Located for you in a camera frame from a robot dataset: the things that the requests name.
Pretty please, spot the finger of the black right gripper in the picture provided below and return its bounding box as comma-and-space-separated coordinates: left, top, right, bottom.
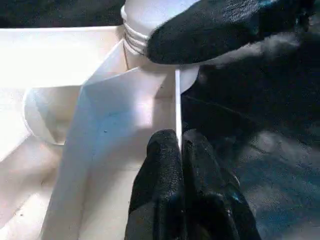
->
146, 0, 263, 66

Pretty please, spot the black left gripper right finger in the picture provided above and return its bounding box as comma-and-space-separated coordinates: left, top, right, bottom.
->
181, 128, 262, 240

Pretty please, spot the black plastic mat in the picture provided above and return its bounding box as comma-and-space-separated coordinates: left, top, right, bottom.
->
0, 0, 320, 240

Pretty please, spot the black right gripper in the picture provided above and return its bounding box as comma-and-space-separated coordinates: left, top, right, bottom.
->
254, 0, 320, 38

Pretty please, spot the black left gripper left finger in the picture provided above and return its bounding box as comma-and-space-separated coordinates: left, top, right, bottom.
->
124, 129, 187, 240

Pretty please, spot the white plastic table leg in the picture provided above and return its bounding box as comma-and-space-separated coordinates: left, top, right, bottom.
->
119, 0, 201, 57

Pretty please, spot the white plastic table top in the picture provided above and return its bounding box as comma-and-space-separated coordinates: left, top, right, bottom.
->
0, 26, 201, 240

